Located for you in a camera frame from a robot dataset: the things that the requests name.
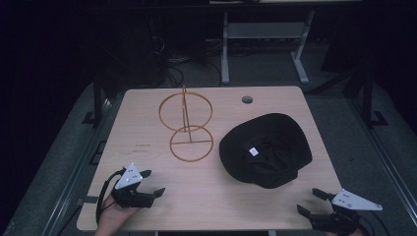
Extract black hat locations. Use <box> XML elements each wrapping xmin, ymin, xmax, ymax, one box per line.
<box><xmin>218</xmin><ymin>112</ymin><xmax>313</xmax><ymax>190</ymax></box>

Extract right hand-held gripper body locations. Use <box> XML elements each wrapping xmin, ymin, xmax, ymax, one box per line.
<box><xmin>309</xmin><ymin>189</ymin><xmax>384</xmax><ymax>235</ymax></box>

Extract black metal stand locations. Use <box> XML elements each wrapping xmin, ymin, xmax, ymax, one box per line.
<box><xmin>358</xmin><ymin>70</ymin><xmax>389</xmax><ymax>130</ymax></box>
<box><xmin>82</xmin><ymin>74</ymin><xmax>112</xmax><ymax>126</ymax></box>

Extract grey floor rail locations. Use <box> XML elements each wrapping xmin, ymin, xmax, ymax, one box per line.
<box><xmin>40</xmin><ymin>97</ymin><xmax>111</xmax><ymax>236</ymax></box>
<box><xmin>347</xmin><ymin>97</ymin><xmax>417</xmax><ymax>228</ymax></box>

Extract grey metal table frame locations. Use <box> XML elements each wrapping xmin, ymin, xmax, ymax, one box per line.
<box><xmin>220</xmin><ymin>9</ymin><xmax>317</xmax><ymax>86</ymax></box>

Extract golden wire hat stand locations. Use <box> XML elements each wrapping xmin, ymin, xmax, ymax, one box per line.
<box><xmin>158</xmin><ymin>85</ymin><xmax>214</xmax><ymax>163</ymax></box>

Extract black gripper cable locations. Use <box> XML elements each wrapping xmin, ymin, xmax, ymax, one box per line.
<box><xmin>357</xmin><ymin>209</ymin><xmax>391</xmax><ymax>236</ymax></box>
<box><xmin>95</xmin><ymin>168</ymin><xmax>127</xmax><ymax>226</ymax></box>

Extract person's right hand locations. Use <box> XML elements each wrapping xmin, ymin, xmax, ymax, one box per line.
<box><xmin>326</xmin><ymin>230</ymin><xmax>364</xmax><ymax>236</ymax></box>

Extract person's left hand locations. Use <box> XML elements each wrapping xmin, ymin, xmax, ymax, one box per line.
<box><xmin>94</xmin><ymin>195</ymin><xmax>142</xmax><ymax>236</ymax></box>

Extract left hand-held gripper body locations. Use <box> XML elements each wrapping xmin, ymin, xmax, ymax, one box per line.
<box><xmin>111</xmin><ymin>161</ymin><xmax>155</xmax><ymax>208</ymax></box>

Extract tangle of floor cables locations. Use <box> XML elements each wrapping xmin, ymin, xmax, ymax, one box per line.
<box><xmin>149</xmin><ymin>33</ymin><xmax>224</xmax><ymax>88</ymax></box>

